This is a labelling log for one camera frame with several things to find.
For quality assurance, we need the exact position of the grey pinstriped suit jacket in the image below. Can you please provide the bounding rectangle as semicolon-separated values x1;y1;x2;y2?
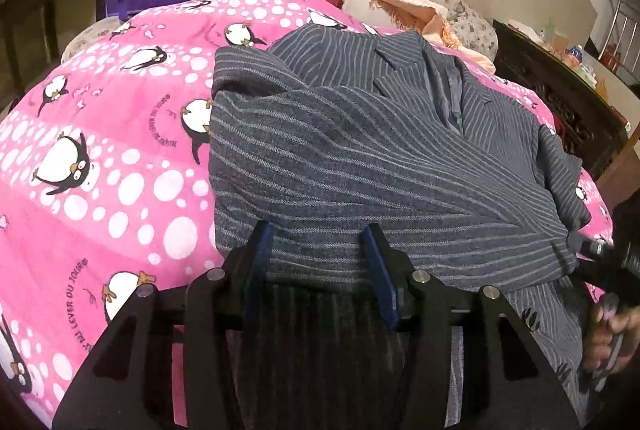
208;25;594;429

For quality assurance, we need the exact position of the right hand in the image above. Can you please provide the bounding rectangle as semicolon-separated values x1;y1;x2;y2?
582;304;640;374

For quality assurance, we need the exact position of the dark carved nightstand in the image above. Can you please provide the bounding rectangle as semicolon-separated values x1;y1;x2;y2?
492;20;628;179

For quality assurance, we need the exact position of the pink penguin bed quilt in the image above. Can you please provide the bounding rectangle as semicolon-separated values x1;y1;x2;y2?
1;0;610;424

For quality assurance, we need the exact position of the metal rack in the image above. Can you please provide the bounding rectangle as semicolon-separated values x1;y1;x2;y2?
598;0;640;91

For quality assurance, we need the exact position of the white peach pillow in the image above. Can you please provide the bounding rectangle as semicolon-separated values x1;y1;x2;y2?
342;0;496;74

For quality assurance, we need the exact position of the dark wooden desk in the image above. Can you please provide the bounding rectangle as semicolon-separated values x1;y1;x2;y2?
0;0;106;106

